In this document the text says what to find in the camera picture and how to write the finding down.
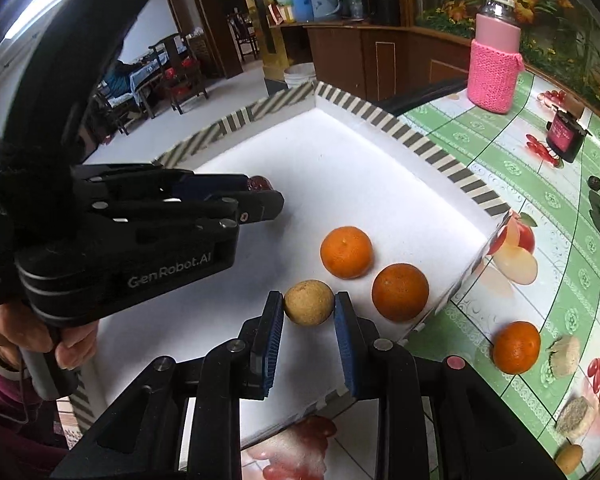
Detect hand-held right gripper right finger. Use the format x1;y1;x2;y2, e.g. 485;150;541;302
332;290;566;480

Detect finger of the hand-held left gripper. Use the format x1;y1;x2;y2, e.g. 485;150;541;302
72;162;255;202
97;191;286;227

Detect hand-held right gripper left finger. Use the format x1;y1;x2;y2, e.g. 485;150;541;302
52;290;286;480

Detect tan round longan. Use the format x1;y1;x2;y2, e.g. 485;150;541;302
555;444;585;476
283;280;335;326

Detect white tray with striped rim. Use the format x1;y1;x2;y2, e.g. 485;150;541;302
70;80;512;452

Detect hexagonal beige cracker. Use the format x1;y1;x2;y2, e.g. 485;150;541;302
547;336;582;380

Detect person's left forearm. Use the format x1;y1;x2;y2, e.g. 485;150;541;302
0;337;68;480

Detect person's left hand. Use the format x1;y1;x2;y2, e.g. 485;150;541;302
0;304;100;372

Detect orange mandarin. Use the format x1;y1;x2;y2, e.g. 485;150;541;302
320;226;374;280
491;321;542;375
371;263;430;322

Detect dark wooden chair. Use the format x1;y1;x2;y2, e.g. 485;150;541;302
227;9;261;64
149;32;211;115

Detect table with blue cloth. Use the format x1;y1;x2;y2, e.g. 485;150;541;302
104;55;181;107

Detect white bucket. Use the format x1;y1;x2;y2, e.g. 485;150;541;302
283;63;317;92

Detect wooden cabinet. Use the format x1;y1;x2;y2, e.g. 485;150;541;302
305;20;473;104

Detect dark chair backrest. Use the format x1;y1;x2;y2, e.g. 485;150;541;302
379;77;469;114

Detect green checked printed tablecloth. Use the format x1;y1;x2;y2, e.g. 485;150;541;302
240;67;600;480

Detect dark thermos jug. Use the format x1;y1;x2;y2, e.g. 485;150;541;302
367;0;401;26

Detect pink jar with knitted sleeve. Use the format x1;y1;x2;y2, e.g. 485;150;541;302
467;0;525;114

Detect dark jar with pink label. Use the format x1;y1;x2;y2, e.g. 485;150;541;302
546;104;589;164

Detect flower bamboo wall mural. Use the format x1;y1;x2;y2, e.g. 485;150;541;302
414;0;600;128

